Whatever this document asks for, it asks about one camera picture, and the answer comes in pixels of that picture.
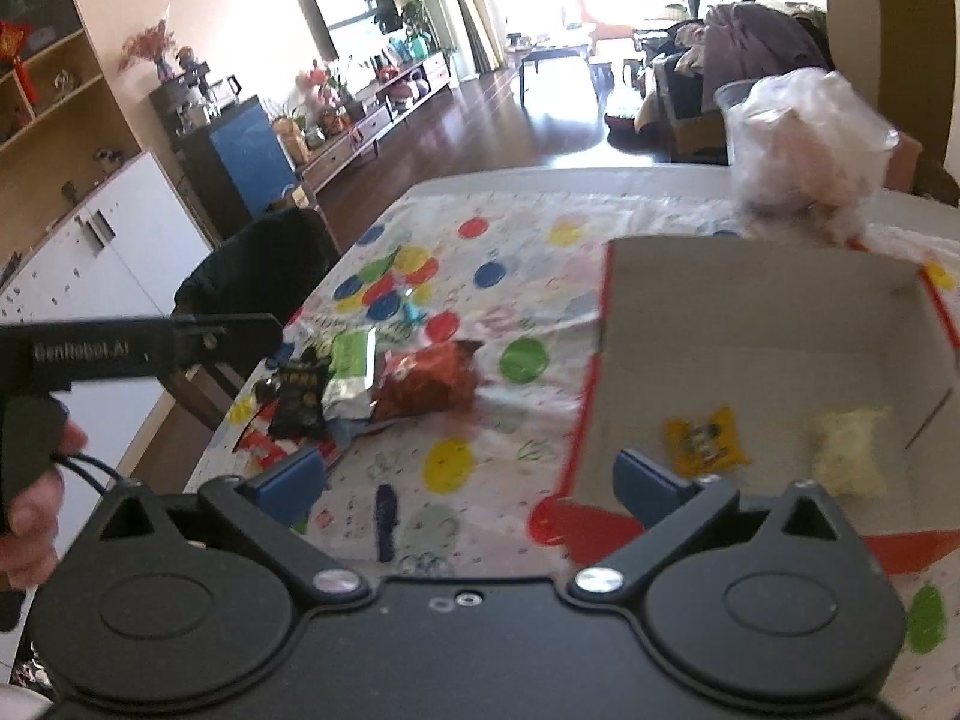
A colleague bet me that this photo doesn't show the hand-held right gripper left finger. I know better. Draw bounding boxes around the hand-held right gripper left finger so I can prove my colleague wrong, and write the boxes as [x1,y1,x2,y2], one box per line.
[96,446,374,614]

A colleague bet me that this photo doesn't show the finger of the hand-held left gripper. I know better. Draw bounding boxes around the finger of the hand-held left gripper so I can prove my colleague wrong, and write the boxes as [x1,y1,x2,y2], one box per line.
[171,313,285,374]

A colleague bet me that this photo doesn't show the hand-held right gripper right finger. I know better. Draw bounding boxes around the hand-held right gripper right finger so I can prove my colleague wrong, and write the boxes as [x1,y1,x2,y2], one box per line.
[566,448,861,606]

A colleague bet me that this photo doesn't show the dark snack packet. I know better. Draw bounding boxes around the dark snack packet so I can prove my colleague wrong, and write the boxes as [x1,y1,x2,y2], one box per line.
[268,360,329,441]

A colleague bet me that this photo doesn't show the green and silver snack packet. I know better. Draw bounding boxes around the green and silver snack packet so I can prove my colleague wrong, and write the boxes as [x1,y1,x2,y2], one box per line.
[321,330,380,422]

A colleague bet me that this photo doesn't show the orange-red snack bag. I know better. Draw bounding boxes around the orange-red snack bag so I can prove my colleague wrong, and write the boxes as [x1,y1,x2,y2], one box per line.
[370,340,482,422]

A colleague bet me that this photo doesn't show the white cardboard box red edge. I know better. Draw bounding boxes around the white cardboard box red edge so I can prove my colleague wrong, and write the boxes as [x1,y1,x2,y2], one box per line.
[553,235,960,542]

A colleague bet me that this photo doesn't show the pale yellow snack packet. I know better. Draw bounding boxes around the pale yellow snack packet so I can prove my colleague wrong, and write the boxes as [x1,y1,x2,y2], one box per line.
[812,407,892,500]

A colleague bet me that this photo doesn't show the person's left hand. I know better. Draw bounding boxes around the person's left hand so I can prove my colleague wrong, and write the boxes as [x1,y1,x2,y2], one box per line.
[0,420,89,595]

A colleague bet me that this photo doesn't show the red snack packet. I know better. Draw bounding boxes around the red snack packet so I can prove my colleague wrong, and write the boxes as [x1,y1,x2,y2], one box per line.
[238,426,340,467]

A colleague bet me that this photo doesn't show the dark padded chair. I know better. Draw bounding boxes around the dark padded chair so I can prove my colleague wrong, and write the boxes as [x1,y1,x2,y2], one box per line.
[171,206,344,428]

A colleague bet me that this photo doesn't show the dark blue stick packet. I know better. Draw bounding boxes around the dark blue stick packet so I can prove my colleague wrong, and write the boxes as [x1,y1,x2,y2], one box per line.
[374,483,399,563]

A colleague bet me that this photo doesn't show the white cabinet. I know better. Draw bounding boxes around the white cabinet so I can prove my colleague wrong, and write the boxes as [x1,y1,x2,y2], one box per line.
[0,150,216,325]

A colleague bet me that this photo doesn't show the dark cabinet with blue panel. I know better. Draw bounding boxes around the dark cabinet with blue panel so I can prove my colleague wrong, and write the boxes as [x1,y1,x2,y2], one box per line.
[150,82,302,241]

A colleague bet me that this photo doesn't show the coffee machine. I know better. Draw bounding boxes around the coffee machine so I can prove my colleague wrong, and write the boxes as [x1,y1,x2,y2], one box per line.
[174,73,242,130]

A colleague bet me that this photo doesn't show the dotted colourful tablecloth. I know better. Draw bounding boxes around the dotted colourful tablecloth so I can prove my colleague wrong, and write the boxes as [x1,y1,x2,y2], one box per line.
[225,187,960,661]

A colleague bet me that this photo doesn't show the long wooden television console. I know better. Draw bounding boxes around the long wooden television console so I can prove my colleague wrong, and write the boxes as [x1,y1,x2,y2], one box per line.
[298,52,456,194]

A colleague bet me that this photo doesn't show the red flowers in vase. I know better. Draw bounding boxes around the red flowers in vase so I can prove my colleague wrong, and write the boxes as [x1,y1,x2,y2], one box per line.
[118,21,179,82]

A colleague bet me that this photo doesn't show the red hanging ornament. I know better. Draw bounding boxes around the red hanging ornament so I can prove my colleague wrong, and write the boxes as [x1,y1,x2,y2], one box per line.
[0,19,40,103]

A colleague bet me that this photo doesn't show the flat screen television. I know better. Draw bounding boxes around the flat screen television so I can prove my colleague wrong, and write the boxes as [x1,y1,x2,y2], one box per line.
[298,0,400,62]

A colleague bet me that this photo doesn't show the clear plastic tub with bag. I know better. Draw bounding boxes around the clear plastic tub with bag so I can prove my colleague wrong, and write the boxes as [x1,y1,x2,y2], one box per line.
[714,70,902,245]

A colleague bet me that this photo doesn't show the tall green houseplant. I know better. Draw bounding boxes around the tall green houseplant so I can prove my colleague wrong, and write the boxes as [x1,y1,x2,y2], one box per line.
[400,0,442,42]

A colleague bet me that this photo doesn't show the dark coffee table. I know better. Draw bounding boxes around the dark coffee table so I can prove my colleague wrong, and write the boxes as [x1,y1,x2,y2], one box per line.
[516,31,595,103]

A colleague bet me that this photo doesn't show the pile of clothes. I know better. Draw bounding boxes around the pile of clothes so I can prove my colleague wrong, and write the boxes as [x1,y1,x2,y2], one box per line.
[651,0,830,145]

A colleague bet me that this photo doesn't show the black cable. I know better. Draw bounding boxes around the black cable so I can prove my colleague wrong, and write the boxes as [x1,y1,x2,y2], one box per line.
[51,450,130,492]

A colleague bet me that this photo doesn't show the wooden wall shelf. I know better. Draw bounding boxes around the wooden wall shelf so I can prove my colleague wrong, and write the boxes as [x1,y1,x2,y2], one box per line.
[0,0,145,242]

